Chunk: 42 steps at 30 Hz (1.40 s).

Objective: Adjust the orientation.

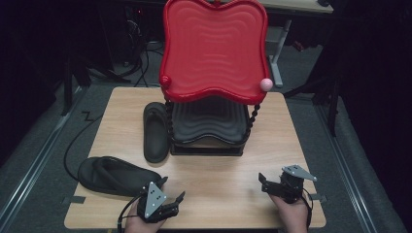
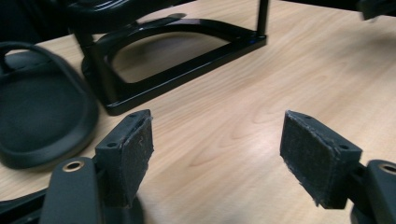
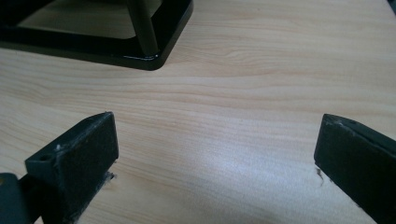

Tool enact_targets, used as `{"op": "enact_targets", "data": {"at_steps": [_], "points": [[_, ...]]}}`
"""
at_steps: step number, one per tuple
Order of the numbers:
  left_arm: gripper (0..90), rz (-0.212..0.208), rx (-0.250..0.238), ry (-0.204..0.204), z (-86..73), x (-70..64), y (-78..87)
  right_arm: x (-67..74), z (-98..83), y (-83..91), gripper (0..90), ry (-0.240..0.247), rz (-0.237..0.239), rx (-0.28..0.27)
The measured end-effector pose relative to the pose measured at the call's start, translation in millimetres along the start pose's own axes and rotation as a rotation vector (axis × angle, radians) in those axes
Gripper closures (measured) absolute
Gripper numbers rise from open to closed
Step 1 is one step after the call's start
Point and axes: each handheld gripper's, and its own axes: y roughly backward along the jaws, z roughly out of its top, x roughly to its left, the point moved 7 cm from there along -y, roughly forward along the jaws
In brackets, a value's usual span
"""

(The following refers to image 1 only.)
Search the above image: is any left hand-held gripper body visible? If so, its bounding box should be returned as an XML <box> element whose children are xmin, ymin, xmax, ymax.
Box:
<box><xmin>136</xmin><ymin>180</ymin><xmax>181</xmax><ymax>224</ymax></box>

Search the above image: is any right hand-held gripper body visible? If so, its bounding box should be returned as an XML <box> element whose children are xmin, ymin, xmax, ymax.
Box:
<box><xmin>272</xmin><ymin>163</ymin><xmax>318</xmax><ymax>205</ymax></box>

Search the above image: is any black slipper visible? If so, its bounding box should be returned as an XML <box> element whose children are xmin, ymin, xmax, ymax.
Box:
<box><xmin>142</xmin><ymin>101</ymin><xmax>171</xmax><ymax>164</ymax></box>
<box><xmin>77</xmin><ymin>155</ymin><xmax>163</xmax><ymax>197</ymax></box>

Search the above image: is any red shoe rack top tray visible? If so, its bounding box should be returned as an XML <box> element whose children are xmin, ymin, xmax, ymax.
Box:
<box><xmin>158</xmin><ymin>0</ymin><xmax>274</xmax><ymax>157</ymax></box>

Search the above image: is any person's right hand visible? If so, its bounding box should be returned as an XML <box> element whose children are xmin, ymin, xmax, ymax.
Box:
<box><xmin>269</xmin><ymin>193</ymin><xmax>309</xmax><ymax>233</ymax></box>

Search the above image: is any person's left hand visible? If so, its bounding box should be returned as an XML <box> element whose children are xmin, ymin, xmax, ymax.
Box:
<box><xmin>124</xmin><ymin>207</ymin><xmax>167</xmax><ymax>233</ymax></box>

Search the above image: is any grey tape piece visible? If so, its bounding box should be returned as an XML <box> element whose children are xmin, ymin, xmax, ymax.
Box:
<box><xmin>307</xmin><ymin>192</ymin><xmax>328</xmax><ymax>203</ymax></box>
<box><xmin>61</xmin><ymin>195</ymin><xmax>86</xmax><ymax>206</ymax></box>

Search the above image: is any black stand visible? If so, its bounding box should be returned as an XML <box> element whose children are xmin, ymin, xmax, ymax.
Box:
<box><xmin>283</xmin><ymin>64</ymin><xmax>343</xmax><ymax>138</ymax></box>
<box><xmin>59</xmin><ymin>48</ymin><xmax>93</xmax><ymax>117</ymax></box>

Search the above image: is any wooden desk with grey leg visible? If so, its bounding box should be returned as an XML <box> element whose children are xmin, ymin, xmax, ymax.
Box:
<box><xmin>257</xmin><ymin>0</ymin><xmax>334</xmax><ymax>89</ymax></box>

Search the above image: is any right hand-held gripper cable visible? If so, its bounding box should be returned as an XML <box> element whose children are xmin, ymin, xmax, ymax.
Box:
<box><xmin>301</xmin><ymin>188</ymin><xmax>315</xmax><ymax>228</ymax></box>

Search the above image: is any hand-held gripper cable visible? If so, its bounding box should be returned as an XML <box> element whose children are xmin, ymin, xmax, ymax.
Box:
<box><xmin>117</xmin><ymin>193</ymin><xmax>144</xmax><ymax>233</ymax></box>
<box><xmin>301</xmin><ymin>188</ymin><xmax>315</xmax><ymax>228</ymax></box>

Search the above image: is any left hand-held gripper cable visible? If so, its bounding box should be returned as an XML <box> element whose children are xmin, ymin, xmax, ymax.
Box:
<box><xmin>117</xmin><ymin>193</ymin><xmax>144</xmax><ymax>233</ymax></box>

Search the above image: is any metal floor rail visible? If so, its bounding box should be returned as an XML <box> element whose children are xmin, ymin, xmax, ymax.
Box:
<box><xmin>0</xmin><ymin>86</ymin><xmax>88</xmax><ymax>227</ymax></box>
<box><xmin>315</xmin><ymin>103</ymin><xmax>378</xmax><ymax>233</ymax></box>

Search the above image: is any black floor cable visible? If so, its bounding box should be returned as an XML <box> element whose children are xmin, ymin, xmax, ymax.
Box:
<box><xmin>63</xmin><ymin>112</ymin><xmax>105</xmax><ymax>183</ymax></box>

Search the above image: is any bundle of black cables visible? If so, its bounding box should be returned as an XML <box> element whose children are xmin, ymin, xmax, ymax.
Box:
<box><xmin>111</xmin><ymin>6</ymin><xmax>164</xmax><ymax>88</ymax></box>

